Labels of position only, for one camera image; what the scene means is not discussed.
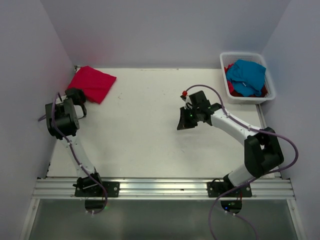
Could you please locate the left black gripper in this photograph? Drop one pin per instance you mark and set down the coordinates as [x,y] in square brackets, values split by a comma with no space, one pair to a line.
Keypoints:
[81,94]

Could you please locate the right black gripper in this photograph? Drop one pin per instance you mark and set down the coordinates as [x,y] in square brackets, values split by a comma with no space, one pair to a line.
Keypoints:
[184,124]

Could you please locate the crimson red t shirt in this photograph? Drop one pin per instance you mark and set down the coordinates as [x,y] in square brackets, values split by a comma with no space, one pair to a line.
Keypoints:
[94,83]

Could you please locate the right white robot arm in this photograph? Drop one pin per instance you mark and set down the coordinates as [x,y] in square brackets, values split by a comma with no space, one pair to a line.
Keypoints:
[262,152]

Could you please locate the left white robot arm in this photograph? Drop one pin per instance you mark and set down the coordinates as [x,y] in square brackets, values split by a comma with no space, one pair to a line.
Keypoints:
[62,121]

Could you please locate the bright red t shirt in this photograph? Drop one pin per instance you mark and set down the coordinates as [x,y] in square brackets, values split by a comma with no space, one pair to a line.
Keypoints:
[228,78]

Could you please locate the white plastic basket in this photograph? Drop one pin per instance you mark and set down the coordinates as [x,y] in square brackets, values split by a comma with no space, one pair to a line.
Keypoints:
[230,57]

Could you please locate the blue t shirt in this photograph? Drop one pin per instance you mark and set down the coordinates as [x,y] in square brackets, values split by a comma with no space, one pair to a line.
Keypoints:
[247,77]

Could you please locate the dark red t shirt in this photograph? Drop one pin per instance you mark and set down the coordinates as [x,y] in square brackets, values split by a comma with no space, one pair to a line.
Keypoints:
[234,93]

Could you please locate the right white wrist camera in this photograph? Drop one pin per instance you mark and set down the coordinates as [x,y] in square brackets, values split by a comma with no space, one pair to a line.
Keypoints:
[187,101]

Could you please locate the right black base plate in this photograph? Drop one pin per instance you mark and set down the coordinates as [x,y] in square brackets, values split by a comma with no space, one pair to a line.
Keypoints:
[216,188]

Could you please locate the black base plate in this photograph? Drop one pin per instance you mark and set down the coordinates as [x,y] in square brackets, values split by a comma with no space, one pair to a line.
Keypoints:
[216,188]
[112,189]

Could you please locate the aluminium mounting rail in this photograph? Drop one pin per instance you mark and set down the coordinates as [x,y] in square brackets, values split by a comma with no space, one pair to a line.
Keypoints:
[62,188]

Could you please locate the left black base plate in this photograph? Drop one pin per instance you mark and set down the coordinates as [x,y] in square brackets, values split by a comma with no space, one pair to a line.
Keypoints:
[112,189]

